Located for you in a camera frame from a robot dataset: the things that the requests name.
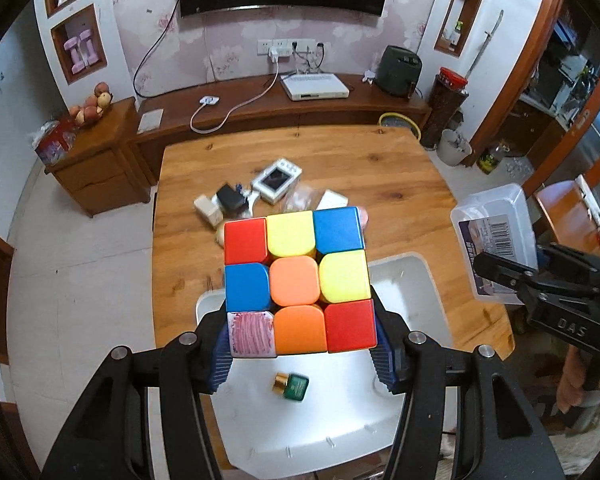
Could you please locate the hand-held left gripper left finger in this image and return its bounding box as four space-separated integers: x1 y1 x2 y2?
40 310 231 480

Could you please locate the white set-top box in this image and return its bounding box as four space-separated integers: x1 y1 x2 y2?
280 72 351 102

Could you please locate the pink dumbbell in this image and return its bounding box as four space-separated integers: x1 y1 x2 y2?
64 35 84 74
80 29 104 67

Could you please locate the yellow ring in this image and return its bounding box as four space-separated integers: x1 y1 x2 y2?
378 112 422 141

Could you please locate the dark green air fryer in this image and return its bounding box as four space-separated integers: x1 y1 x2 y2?
375 45 423 98

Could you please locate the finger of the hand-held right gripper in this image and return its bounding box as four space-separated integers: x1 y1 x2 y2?
537 242 600 291
472 251 548 311

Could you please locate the clear plastic bag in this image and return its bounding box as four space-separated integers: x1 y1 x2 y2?
285 185 321 213

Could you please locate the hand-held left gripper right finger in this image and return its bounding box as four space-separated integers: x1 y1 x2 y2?
370 285 566 480

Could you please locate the white wall outlet strip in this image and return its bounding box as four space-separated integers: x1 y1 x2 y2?
256 37 327 57

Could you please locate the white bucket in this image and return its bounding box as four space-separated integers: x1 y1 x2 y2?
436 129 473 167

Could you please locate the person's right hand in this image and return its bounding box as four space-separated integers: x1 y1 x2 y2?
555 345 600 417

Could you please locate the black television cable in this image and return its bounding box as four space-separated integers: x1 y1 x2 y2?
132 0 181 98

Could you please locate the white plastic storage bin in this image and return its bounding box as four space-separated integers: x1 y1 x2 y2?
195 252 453 476

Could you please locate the decorative fruit bunch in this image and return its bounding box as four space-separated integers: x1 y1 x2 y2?
69 82 115 126

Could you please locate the white handheld game console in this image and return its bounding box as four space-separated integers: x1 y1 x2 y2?
251 158 305 205

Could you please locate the small white box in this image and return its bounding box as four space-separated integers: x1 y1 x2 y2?
194 194 226 227

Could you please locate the red printed box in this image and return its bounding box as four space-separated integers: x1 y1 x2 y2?
30 120 78 166

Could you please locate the multicoloured puzzle cube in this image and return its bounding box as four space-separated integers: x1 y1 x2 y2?
223 206 379 359

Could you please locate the small green gold-capped bottle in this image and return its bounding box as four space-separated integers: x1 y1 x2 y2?
271 371 310 400

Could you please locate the white packet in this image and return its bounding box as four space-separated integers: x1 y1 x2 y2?
317 189 347 211

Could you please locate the wooden television stand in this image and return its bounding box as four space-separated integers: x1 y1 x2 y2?
130 72 433 186

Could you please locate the sheathed sword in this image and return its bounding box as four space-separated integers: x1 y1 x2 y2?
464 10 504 81

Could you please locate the clear plastic box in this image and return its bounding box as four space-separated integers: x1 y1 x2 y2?
450 183 539 306

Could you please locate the wooden drawer cabinet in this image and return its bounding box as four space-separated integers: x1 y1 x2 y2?
45 97 153 218

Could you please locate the green floor bottle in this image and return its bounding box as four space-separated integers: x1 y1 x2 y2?
477 142 511 176

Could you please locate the white pad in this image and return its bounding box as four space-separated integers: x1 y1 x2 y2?
137 111 163 135

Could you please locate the black charger block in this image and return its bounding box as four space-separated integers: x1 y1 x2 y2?
216 184 248 218

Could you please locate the white charger cable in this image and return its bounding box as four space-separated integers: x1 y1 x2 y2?
190 47 282 134

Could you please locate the tall red-lidded jar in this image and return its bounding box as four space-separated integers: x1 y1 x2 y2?
420 67 469 151

